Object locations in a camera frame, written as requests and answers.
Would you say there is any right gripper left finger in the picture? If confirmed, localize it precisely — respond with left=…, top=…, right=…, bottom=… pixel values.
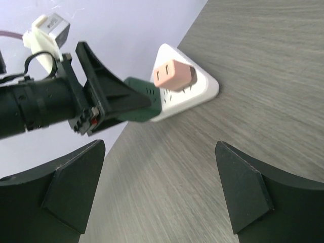
left=1, top=140, right=105, bottom=242

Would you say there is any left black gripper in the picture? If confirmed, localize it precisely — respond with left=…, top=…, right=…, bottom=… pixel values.
left=1, top=42, right=136, bottom=139

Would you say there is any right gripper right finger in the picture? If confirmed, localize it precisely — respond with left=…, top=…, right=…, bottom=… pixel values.
left=215, top=141, right=323, bottom=242

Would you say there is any dark green square plug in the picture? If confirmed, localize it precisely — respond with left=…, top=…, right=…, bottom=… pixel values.
left=117, top=77, right=161, bottom=123

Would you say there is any pink small plug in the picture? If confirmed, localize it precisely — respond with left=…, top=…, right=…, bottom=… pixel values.
left=153, top=59, right=195, bottom=92

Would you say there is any white triangular power socket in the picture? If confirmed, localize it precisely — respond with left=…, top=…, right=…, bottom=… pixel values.
left=151, top=44, right=220, bottom=122

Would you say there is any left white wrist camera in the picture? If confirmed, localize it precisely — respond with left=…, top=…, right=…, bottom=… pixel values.
left=22, top=13, right=70, bottom=61

